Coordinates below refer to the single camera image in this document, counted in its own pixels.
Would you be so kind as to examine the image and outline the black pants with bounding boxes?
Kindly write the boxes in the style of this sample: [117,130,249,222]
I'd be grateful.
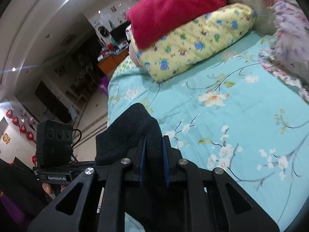
[95,103,189,232]

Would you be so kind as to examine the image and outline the person's left hand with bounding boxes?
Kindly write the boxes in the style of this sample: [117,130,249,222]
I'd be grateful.
[42,183,67,199]

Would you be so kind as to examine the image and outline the yellow cartoon print pillow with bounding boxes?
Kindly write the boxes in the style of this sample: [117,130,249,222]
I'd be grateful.
[131,3,257,83]

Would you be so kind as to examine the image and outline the purple floral pillow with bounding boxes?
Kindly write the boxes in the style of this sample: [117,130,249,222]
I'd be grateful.
[259,0,308,101]

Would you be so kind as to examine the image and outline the orange wooden cabinet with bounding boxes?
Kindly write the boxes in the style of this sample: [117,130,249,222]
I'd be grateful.
[97,49,128,75]

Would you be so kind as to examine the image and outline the light blue floral bedsheet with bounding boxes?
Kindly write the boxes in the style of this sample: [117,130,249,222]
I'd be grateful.
[108,32,308,231]

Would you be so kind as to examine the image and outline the red blanket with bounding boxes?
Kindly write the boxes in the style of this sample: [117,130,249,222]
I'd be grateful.
[127,0,226,49]

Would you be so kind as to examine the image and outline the black tracking camera box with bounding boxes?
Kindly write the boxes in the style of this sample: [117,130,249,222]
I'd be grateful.
[36,120,73,170]

